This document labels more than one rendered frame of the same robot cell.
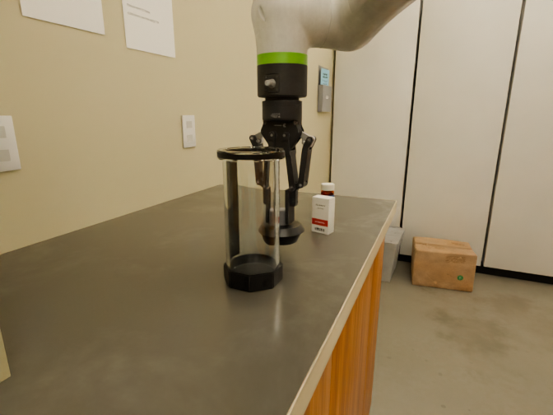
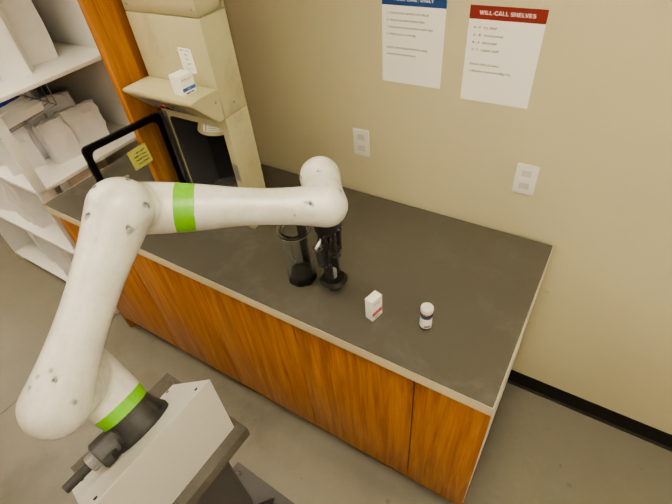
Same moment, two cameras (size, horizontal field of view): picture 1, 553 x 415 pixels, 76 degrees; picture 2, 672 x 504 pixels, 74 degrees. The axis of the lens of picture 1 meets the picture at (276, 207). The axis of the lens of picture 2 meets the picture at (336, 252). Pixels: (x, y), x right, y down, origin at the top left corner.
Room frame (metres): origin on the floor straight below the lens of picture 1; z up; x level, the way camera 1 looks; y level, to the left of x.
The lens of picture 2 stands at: (0.91, -1.00, 2.05)
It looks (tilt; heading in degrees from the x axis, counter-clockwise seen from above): 43 degrees down; 101
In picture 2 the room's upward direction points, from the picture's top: 6 degrees counter-clockwise
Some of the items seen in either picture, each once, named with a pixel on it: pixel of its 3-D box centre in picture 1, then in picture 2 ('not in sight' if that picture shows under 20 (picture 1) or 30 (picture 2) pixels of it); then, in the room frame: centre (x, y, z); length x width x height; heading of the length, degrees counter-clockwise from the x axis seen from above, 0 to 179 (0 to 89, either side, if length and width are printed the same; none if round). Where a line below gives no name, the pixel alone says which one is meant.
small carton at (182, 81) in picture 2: not in sight; (182, 83); (0.23, 0.27, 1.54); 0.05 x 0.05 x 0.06; 61
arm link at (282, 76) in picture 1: (281, 83); not in sight; (0.68, -0.01, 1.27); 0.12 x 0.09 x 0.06; 155
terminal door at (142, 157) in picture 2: not in sight; (143, 178); (-0.04, 0.27, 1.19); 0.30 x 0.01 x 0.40; 59
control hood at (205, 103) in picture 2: not in sight; (173, 103); (0.16, 0.31, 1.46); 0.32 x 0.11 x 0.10; 156
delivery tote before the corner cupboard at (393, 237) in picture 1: (360, 249); not in sight; (2.69, -0.68, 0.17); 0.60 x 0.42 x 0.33; 64
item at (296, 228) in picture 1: (281, 224); (333, 276); (0.69, -0.01, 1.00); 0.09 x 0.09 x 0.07
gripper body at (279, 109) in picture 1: (281, 124); (326, 230); (0.69, -0.01, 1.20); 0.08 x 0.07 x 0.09; 65
